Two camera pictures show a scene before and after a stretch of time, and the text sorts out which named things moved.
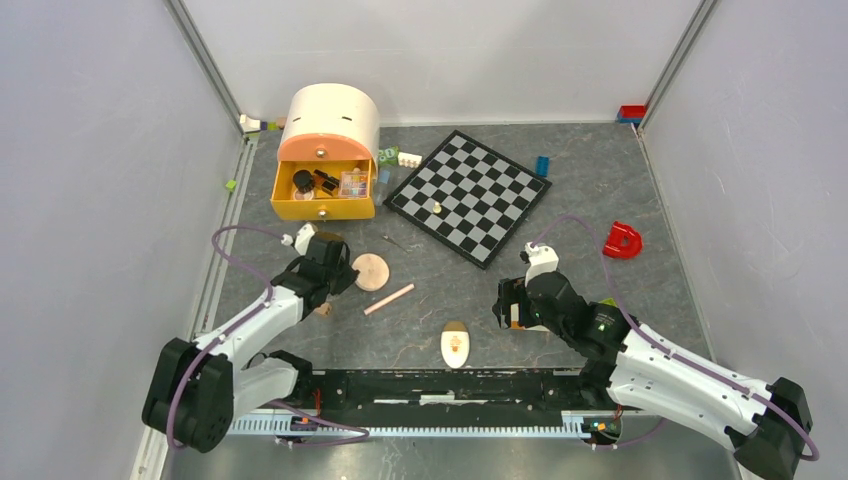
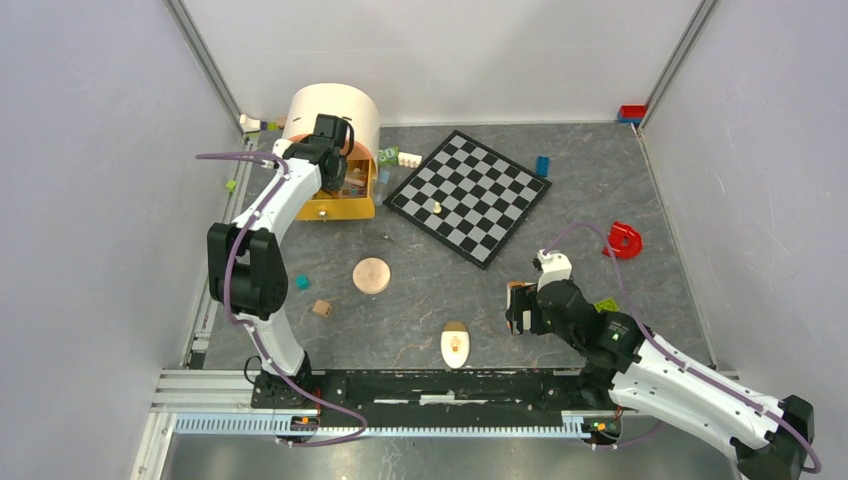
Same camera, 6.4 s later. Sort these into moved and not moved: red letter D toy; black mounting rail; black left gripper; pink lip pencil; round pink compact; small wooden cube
Moved: pink lip pencil; black left gripper
Not moved: small wooden cube; round pink compact; red letter D toy; black mounting rail
